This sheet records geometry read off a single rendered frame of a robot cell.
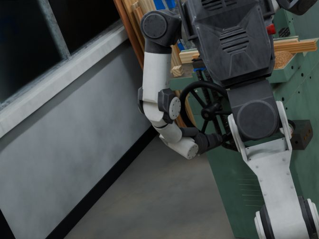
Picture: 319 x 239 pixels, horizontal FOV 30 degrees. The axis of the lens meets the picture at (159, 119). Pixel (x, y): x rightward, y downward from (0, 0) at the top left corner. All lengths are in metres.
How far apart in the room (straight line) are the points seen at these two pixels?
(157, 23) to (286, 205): 0.70
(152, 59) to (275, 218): 0.64
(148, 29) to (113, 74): 2.25
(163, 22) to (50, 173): 1.90
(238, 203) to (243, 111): 1.26
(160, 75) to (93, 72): 2.03
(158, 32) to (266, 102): 0.42
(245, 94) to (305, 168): 1.03
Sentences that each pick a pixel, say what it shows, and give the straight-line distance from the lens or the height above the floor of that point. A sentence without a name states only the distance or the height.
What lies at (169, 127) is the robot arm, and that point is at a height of 0.96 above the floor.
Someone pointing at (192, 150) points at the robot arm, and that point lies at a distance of 2.21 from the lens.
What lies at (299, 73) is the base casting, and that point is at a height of 0.76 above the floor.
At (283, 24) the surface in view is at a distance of 2.72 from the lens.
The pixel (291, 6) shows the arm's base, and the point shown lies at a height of 1.26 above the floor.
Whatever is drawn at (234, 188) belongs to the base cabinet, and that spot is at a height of 0.31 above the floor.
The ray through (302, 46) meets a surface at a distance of 2.54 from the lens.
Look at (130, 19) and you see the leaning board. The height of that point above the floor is 0.91.
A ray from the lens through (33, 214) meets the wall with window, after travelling 3.50.
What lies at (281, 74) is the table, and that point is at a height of 0.88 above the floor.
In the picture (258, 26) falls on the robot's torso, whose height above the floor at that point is 1.27.
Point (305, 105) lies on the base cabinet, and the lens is 2.78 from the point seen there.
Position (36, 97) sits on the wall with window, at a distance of 3.46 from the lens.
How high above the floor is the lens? 1.77
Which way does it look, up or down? 22 degrees down
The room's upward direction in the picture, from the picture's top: 20 degrees counter-clockwise
